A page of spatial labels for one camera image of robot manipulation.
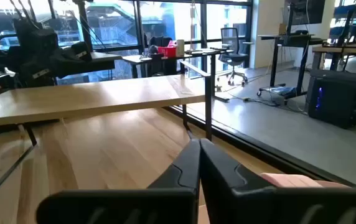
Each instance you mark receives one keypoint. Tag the black computer tower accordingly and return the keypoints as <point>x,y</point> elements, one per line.
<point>336,102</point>

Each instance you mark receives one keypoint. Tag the black standing desk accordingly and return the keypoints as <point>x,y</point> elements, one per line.
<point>290,36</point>

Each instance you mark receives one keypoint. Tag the dark office desk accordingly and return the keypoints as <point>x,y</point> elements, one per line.
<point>140,59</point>

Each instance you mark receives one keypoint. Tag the black office chair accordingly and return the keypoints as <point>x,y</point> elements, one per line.
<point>159,42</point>

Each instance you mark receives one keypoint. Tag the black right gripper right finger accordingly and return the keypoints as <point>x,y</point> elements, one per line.
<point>259,205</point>

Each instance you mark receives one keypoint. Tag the white cylinder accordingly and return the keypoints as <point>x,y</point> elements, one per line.
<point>180,47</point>

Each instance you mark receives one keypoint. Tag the grey mesh office chair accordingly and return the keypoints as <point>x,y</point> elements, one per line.
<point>232,57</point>

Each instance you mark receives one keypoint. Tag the wooden top office desk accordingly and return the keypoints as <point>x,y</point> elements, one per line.
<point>346,49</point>

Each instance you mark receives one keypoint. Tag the red box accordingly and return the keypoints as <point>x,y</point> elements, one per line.
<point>167,51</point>

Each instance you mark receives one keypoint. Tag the black monitor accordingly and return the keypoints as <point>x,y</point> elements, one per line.
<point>308,11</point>

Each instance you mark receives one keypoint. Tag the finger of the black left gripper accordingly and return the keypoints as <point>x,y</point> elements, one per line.
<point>78,53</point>
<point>38,76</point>

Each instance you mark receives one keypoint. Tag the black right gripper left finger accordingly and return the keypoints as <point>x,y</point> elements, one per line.
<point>178,199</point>

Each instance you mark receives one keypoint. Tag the wooden shelf with black frame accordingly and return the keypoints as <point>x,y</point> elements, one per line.
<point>87,96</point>

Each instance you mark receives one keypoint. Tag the light grey desk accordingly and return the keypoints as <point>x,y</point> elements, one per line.
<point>103,56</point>

